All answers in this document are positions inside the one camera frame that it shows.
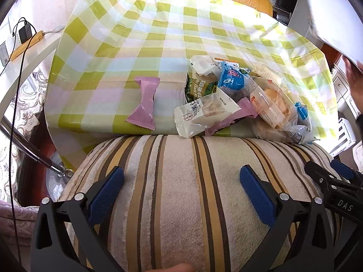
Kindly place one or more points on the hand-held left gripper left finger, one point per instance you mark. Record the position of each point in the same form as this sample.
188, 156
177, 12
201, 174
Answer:
106, 194

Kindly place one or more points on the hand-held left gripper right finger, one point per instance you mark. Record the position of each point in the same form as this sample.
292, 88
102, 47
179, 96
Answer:
256, 194

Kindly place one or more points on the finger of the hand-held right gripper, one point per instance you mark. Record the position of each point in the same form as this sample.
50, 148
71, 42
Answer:
343, 170
323, 175

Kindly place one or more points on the round pale bread packet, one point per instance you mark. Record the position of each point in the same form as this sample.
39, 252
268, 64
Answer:
272, 136

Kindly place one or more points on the pink snack packet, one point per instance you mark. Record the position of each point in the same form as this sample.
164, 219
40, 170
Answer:
244, 110
144, 102

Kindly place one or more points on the orange bun packet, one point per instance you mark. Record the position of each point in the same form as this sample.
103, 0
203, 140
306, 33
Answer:
272, 104

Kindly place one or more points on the large white biscuit packet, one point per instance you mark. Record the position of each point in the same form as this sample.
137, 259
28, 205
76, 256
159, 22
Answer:
204, 113

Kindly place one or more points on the clear pale biscuit packet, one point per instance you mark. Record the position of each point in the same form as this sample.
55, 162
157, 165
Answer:
265, 72

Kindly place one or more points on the blue white snack packet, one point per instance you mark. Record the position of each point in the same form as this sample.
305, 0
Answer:
232, 76

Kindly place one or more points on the white green snack packet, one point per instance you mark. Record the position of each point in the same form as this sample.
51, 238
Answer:
198, 87

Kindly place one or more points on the small white snack packet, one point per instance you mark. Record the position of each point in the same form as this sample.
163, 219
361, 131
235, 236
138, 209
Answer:
202, 65

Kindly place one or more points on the white box purple rim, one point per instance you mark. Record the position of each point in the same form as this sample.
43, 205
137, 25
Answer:
326, 11

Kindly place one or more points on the another person's forearm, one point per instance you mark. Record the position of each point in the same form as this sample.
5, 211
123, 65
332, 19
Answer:
359, 124

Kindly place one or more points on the white slatted stool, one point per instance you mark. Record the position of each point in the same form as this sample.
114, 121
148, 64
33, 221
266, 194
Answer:
344, 136

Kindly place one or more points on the striped beige towel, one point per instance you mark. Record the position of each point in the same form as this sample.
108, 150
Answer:
181, 204

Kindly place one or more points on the white ornate dressing table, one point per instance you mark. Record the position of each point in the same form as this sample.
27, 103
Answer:
341, 85

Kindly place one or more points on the metal pole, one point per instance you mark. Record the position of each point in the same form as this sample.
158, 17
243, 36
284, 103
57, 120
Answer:
28, 144

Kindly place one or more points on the pink floral cloth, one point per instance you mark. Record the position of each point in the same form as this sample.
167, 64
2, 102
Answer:
14, 221

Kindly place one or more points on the white lace curtain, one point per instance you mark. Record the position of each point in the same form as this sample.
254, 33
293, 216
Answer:
25, 96

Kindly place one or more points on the white ledge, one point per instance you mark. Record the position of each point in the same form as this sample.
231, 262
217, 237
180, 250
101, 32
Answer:
28, 70

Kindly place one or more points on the green checked tablecloth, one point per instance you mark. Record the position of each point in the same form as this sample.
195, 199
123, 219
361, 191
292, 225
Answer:
141, 34

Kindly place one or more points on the yellow power strip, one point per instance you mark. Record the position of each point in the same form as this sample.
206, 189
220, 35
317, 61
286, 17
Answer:
27, 45

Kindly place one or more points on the open shelf unit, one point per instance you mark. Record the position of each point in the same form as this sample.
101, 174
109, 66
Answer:
286, 0

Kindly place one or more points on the black power adapter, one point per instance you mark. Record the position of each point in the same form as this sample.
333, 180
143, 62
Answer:
25, 32

